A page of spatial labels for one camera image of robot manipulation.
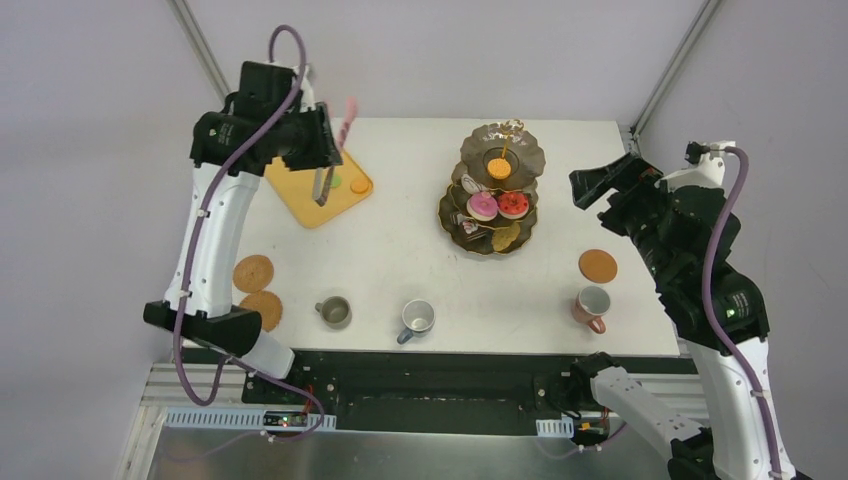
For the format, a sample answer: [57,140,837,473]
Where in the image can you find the white striped donut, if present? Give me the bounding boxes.
[459,173,490,195]

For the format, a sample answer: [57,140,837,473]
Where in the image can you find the orange round coaster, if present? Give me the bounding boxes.
[578,249,618,284]

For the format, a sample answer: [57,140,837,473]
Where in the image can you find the pink mug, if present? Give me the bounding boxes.
[571,286,611,334]

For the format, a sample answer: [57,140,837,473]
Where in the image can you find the left white cable duct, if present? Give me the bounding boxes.
[164,407,337,433]

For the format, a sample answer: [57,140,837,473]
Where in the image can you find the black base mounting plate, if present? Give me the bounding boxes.
[177,347,697,439]

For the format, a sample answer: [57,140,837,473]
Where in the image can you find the red strawberry donut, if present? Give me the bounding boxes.
[497,191,530,220]

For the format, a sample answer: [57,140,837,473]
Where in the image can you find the pink frosted donut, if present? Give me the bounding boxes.
[466,192,499,222]

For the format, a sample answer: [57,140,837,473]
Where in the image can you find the white cable duct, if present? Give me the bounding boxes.
[535,416,575,439]
[164,407,337,433]

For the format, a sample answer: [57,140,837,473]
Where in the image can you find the blue grey mug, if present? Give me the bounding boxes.
[396,299,435,345]

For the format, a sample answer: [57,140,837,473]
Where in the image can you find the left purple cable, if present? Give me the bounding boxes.
[172,25,327,444]

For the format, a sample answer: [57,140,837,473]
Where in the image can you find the orange sandwich cookie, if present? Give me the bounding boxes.
[486,157,513,180]
[350,177,371,195]

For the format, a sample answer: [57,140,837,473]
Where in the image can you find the dark chocolate cake piece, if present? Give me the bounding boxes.
[460,220,480,238]

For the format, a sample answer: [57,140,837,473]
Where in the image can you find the aluminium frame rail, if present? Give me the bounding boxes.
[140,363,247,407]

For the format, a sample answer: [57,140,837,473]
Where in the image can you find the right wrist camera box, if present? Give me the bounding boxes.
[679,141,736,188]

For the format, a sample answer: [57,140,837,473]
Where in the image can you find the chocolate cake slice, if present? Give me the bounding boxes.
[449,211,467,226]

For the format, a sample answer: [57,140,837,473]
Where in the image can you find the pink handled metal tongs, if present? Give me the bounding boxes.
[311,96,359,208]

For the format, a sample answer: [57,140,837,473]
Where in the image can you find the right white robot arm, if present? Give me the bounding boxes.
[565,142,800,479]

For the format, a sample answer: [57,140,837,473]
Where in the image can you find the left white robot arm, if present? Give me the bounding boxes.
[143,61,342,405]

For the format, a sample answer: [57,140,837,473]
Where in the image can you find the grey small cup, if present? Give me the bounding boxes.
[315,296,352,330]

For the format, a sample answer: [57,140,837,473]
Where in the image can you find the right white cable duct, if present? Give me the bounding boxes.
[535,416,575,439]

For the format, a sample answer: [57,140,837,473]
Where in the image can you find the three tier glass stand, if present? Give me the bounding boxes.
[438,119,546,256]

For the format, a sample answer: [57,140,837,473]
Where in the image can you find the yellow serving tray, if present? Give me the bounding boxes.
[264,150,374,229]

